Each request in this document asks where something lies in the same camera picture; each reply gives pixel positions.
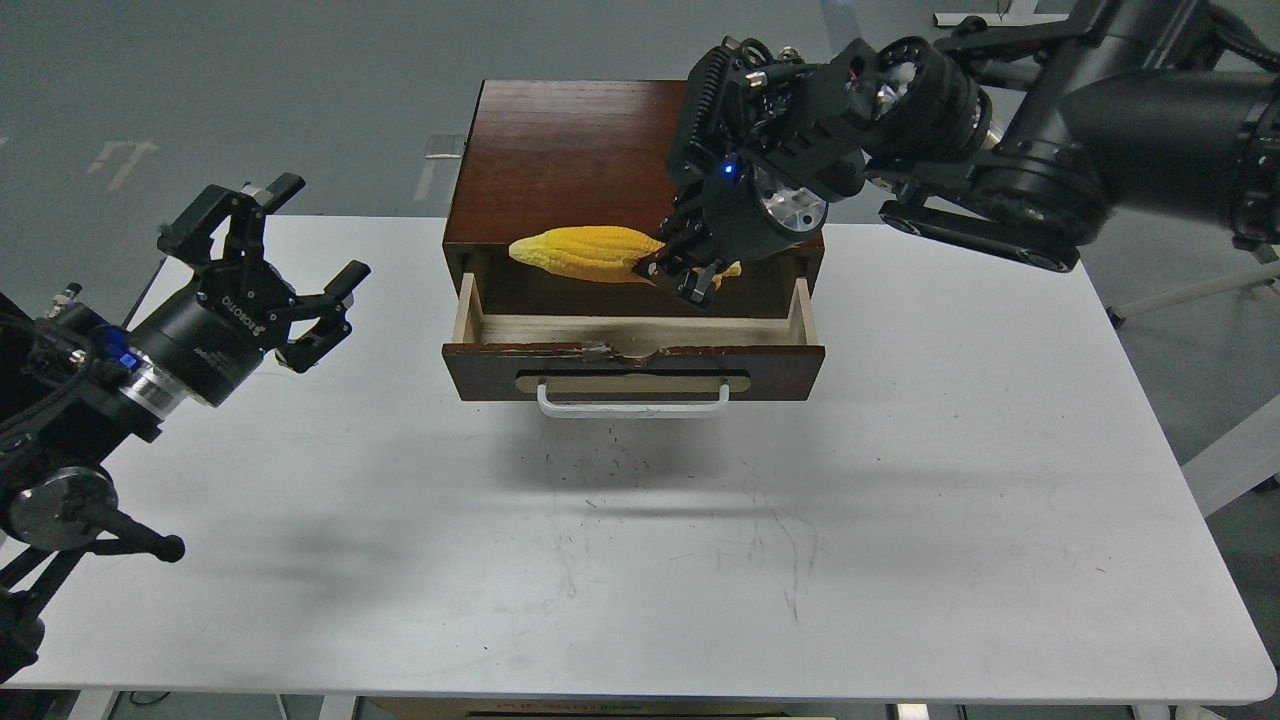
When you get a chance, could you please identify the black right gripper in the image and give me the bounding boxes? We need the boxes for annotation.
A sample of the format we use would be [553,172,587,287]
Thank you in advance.
[631,161,829,311]

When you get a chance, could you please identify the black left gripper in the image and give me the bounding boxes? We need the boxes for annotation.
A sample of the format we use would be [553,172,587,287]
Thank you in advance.
[129,173,371,407]

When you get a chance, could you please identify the yellow corn cob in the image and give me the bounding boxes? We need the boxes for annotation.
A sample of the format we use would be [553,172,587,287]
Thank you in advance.
[508,225,742,292]

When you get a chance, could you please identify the wooden drawer with white handle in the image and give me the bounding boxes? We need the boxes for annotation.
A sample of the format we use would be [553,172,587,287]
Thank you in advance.
[442,273,826,418]

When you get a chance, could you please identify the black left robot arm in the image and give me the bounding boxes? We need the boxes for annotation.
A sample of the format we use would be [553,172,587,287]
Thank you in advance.
[1,173,370,680]

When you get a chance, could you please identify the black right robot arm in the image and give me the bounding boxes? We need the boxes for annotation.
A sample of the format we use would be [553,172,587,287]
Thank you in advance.
[632,1,1277,309]

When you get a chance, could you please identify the dark wooden drawer cabinet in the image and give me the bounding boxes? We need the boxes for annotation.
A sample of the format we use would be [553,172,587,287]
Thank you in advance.
[442,79,824,293]

